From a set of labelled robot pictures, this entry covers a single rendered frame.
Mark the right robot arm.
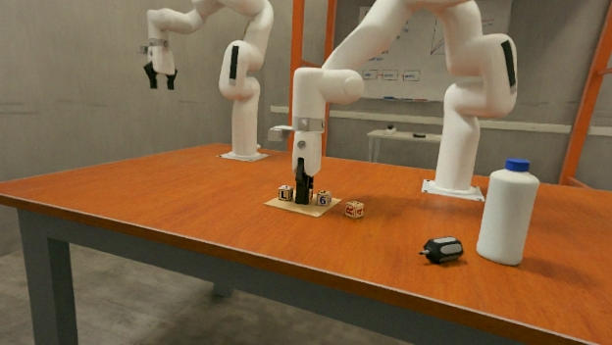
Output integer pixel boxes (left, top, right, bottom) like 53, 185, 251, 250
135, 0, 274, 159

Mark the tan square mat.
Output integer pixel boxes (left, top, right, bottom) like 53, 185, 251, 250
264, 190, 342, 219

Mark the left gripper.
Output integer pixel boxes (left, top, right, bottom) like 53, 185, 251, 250
292, 130, 325, 205

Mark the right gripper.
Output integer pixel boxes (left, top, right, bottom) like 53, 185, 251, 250
143, 46, 178, 90

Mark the white plastic bottle with blue cap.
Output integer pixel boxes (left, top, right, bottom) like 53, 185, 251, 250
477, 159, 539, 266

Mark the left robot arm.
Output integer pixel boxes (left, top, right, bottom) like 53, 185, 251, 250
268, 0, 517, 196

